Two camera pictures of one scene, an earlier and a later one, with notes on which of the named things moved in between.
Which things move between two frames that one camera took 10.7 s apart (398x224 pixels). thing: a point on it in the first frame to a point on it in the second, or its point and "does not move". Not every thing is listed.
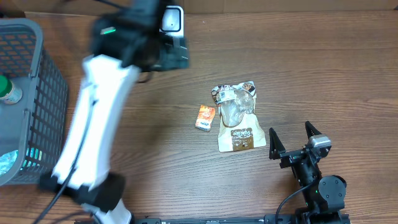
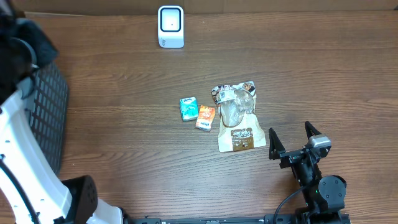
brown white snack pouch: [239, 127] does not move
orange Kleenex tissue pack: [205, 117] does not move
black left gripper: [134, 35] to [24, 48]
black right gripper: [289, 157] does not move
